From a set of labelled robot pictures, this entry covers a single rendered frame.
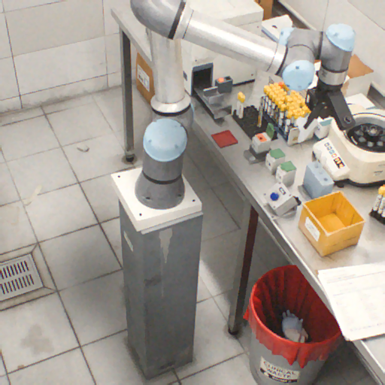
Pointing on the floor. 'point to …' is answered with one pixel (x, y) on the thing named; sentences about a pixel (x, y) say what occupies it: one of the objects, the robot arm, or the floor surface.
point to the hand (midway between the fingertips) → (322, 139)
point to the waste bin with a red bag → (283, 374)
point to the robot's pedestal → (161, 289)
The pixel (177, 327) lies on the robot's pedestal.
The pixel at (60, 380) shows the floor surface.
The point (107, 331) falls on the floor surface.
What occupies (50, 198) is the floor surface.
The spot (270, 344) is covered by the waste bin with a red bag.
